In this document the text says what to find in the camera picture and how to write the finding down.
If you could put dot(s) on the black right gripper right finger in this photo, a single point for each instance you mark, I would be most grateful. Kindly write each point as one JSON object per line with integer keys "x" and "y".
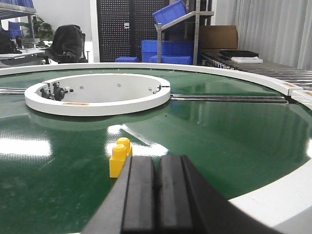
{"x": 188, "y": 204}

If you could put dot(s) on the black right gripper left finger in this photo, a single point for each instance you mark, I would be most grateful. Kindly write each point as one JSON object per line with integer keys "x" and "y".
{"x": 129, "y": 208}

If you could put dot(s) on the yellow toy block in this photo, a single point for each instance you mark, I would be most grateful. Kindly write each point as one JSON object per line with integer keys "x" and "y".
{"x": 120, "y": 152}

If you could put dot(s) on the small blue bin on floor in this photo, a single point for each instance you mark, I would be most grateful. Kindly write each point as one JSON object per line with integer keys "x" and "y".
{"x": 127, "y": 59}

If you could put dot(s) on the tilted blue bin on rack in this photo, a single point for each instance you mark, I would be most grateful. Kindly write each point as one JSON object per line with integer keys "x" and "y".
{"x": 170, "y": 12}

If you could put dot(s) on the stacked blue bins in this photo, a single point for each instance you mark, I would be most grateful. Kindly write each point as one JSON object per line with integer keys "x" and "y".
{"x": 173, "y": 52}

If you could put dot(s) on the white foam tray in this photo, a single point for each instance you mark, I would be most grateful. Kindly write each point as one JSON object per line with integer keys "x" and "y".
{"x": 247, "y": 59}

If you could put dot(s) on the black tray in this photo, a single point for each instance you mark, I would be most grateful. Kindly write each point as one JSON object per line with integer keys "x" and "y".
{"x": 238, "y": 53}

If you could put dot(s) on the cardboard box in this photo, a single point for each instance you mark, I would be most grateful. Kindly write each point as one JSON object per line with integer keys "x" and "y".
{"x": 218, "y": 37}

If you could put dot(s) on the roller conveyor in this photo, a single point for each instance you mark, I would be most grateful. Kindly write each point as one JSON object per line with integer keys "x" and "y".
{"x": 299, "y": 77}

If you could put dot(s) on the black office chair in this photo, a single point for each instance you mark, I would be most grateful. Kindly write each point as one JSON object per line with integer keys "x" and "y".
{"x": 67, "y": 45}

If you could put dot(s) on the black perforated panel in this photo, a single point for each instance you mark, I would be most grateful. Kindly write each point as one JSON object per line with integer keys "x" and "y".
{"x": 123, "y": 24}

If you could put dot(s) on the white desk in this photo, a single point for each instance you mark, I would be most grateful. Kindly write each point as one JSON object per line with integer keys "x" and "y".
{"x": 27, "y": 57}

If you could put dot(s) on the grey metal rack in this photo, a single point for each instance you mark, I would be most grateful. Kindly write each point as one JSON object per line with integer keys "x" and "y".
{"x": 185, "y": 27}

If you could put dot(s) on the green potted plant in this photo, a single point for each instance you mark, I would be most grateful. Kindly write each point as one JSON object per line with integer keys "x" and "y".
{"x": 41, "y": 30}

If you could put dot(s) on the black backpack on desk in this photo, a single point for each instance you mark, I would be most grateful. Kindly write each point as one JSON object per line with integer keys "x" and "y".
{"x": 7, "y": 46}

